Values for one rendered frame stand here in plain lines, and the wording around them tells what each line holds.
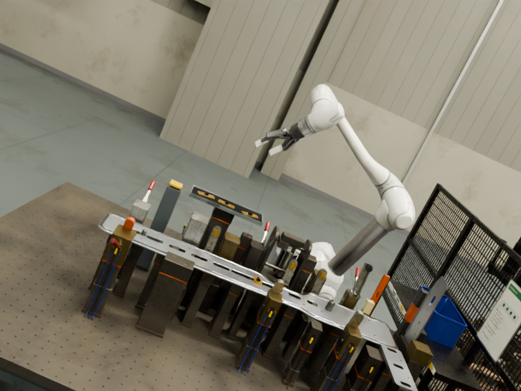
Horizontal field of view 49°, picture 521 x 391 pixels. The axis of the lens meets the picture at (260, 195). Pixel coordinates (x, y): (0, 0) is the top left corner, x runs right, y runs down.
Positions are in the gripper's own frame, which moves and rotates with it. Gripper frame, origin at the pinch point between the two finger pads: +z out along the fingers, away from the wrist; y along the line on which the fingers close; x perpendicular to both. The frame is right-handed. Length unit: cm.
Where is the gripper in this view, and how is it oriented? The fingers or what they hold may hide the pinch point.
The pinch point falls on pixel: (264, 148)
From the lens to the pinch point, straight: 276.6
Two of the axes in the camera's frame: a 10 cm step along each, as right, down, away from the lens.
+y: -4.9, -2.3, -8.4
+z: -8.4, 4.0, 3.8
